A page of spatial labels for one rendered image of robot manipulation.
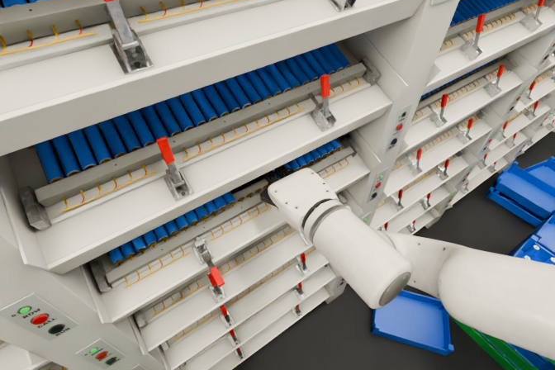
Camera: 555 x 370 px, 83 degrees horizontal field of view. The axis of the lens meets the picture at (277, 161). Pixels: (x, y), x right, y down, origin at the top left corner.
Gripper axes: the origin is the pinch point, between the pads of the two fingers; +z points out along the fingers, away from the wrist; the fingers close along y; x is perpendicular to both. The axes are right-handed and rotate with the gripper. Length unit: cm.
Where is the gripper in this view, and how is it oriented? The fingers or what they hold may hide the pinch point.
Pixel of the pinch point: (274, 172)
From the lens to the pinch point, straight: 64.7
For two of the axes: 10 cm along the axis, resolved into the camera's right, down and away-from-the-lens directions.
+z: -5.3, -4.9, 6.9
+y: -8.4, 3.8, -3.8
